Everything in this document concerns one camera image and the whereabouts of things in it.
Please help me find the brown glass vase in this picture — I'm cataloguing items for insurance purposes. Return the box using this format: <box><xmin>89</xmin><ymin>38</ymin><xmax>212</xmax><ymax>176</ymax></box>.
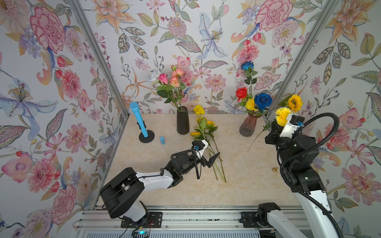
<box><xmin>239</xmin><ymin>115</ymin><xmax>259</xmax><ymax>137</ymax></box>

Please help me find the large yellow sunflower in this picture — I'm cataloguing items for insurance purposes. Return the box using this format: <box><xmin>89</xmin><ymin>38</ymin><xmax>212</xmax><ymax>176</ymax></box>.
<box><xmin>206</xmin><ymin>121</ymin><xmax>227</xmax><ymax>183</ymax></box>

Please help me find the small yellow flower left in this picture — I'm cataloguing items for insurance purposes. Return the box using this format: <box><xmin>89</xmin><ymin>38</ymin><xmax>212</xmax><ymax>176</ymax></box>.
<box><xmin>245</xmin><ymin>98</ymin><xmax>258</xmax><ymax>112</ymax></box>

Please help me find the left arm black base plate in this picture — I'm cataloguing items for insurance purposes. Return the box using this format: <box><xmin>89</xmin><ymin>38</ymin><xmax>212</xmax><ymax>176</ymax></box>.
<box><xmin>121</xmin><ymin>212</ymin><xmax>163</xmax><ymax>229</ymax></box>

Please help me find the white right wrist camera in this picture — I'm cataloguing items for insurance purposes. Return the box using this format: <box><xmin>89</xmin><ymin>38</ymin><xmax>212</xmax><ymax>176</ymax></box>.
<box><xmin>280</xmin><ymin>113</ymin><xmax>305</xmax><ymax>138</ymax></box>

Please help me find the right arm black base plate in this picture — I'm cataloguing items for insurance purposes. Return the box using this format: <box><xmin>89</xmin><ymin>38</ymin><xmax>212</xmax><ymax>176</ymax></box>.
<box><xmin>239</xmin><ymin>212</ymin><xmax>269</xmax><ymax>228</ymax></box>

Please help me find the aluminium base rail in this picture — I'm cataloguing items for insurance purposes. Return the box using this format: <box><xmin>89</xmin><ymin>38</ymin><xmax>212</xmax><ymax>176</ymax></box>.
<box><xmin>71</xmin><ymin>205</ymin><xmax>313</xmax><ymax>238</ymax></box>

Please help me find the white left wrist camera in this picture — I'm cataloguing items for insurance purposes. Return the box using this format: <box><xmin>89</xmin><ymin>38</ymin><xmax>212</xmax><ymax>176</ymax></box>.
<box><xmin>192</xmin><ymin>140</ymin><xmax>208</xmax><ymax>159</ymax></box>

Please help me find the small tall blue rose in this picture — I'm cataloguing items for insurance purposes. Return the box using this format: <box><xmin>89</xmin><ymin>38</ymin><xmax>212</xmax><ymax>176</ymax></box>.
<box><xmin>241</xmin><ymin>61</ymin><xmax>254</xmax><ymax>71</ymax></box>

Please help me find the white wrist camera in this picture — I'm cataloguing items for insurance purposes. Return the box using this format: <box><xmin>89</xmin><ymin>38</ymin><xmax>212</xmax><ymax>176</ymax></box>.
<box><xmin>280</xmin><ymin>113</ymin><xmax>305</xmax><ymax>138</ymax></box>
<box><xmin>192</xmin><ymin>140</ymin><xmax>208</xmax><ymax>159</ymax></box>

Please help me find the small yellow sunflower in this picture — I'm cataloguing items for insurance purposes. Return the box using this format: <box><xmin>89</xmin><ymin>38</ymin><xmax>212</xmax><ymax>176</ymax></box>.
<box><xmin>190</xmin><ymin>131</ymin><xmax>219</xmax><ymax>157</ymax></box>

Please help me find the orange yellow sunflower vase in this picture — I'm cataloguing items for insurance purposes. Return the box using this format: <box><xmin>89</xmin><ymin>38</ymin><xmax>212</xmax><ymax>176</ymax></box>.
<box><xmin>266</xmin><ymin>94</ymin><xmax>304</xmax><ymax>113</ymax></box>

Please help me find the blue toy microphone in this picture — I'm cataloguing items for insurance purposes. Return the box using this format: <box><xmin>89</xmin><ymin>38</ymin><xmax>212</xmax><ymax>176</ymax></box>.
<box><xmin>130</xmin><ymin>102</ymin><xmax>143</xmax><ymax>122</ymax></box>

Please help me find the yellow carnation vase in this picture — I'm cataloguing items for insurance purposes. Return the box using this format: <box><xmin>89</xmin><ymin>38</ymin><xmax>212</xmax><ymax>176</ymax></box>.
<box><xmin>248</xmin><ymin>107</ymin><xmax>292</xmax><ymax>151</ymax></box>

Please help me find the pink rose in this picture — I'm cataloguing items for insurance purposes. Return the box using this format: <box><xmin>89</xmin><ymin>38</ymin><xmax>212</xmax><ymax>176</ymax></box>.
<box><xmin>158</xmin><ymin>73</ymin><xmax>168</xmax><ymax>85</ymax></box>

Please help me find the large blue rose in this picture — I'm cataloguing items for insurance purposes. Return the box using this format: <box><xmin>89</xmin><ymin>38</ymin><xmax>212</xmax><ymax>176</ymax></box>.
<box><xmin>254</xmin><ymin>93</ymin><xmax>273</xmax><ymax>110</ymax></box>

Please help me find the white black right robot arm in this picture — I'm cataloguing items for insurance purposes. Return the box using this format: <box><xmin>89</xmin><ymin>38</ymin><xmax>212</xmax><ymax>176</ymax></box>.
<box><xmin>265</xmin><ymin>122</ymin><xmax>343</xmax><ymax>238</ymax></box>

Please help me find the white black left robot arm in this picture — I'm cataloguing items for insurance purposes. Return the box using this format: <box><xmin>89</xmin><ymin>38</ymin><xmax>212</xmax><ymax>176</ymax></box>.
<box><xmin>100</xmin><ymin>149</ymin><xmax>220</xmax><ymax>222</ymax></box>

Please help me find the black microphone stand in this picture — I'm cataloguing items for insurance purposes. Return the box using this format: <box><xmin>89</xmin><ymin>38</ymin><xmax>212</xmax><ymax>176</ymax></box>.
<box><xmin>137</xmin><ymin>121</ymin><xmax>155</xmax><ymax>143</ymax></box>

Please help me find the peach pink flowers cluster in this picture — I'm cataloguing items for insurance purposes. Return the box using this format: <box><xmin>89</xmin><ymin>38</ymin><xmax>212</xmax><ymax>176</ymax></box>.
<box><xmin>169</xmin><ymin>69</ymin><xmax>184</xmax><ymax>88</ymax></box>

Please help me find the red rose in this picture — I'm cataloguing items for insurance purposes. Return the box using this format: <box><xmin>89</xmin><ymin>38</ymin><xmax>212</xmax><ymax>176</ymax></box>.
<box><xmin>236</xmin><ymin>87</ymin><xmax>248</xmax><ymax>102</ymax></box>

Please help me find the black cylindrical vase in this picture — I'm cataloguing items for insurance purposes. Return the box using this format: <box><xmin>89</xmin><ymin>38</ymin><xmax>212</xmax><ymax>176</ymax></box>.
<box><xmin>177</xmin><ymin>106</ymin><xmax>190</xmax><ymax>135</ymax></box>

